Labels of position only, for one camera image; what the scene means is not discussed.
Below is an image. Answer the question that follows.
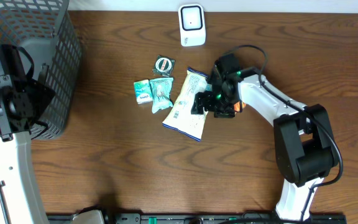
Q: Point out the orange Kleenex tissue pack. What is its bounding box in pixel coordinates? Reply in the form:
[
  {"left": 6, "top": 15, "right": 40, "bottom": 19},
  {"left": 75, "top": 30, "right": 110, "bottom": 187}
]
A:
[{"left": 234, "top": 101, "right": 246, "bottom": 113}]

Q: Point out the large white snack bag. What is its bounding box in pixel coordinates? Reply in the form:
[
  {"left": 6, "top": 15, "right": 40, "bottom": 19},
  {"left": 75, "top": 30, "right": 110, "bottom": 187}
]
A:
[{"left": 162, "top": 67, "right": 212, "bottom": 142}]

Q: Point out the teal snack packet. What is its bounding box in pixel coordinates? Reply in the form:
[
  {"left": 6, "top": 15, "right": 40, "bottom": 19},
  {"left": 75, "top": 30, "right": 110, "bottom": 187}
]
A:
[{"left": 150, "top": 77, "right": 173, "bottom": 114}]

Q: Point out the teal Kleenex tissue pack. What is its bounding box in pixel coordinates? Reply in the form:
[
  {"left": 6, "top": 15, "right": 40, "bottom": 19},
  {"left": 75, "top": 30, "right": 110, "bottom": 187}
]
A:
[{"left": 134, "top": 80, "right": 153, "bottom": 104}]

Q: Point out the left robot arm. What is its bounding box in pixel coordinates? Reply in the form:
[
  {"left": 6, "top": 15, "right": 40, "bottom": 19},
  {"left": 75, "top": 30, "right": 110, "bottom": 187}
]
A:
[{"left": 0, "top": 44, "right": 55, "bottom": 223}]

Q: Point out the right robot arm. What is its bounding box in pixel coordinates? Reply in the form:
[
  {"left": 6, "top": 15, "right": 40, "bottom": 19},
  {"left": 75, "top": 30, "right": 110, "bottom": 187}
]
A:
[{"left": 191, "top": 53, "right": 344, "bottom": 223}]

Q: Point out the white barcode scanner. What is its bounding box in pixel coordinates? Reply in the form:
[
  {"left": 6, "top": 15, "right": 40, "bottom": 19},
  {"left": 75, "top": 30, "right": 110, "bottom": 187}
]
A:
[{"left": 178, "top": 4, "right": 206, "bottom": 47}]

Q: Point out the round tape packet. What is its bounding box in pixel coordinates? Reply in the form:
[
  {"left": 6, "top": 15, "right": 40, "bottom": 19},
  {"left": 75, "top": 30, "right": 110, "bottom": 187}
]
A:
[{"left": 152, "top": 55, "right": 175, "bottom": 77}]

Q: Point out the dark grey mesh basket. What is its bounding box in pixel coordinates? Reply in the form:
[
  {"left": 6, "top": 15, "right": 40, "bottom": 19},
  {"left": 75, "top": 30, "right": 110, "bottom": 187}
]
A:
[{"left": 0, "top": 0, "right": 82, "bottom": 139}]

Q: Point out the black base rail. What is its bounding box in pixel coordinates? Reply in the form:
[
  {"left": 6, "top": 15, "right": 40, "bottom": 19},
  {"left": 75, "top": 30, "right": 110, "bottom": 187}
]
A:
[{"left": 47, "top": 212, "right": 347, "bottom": 224}]

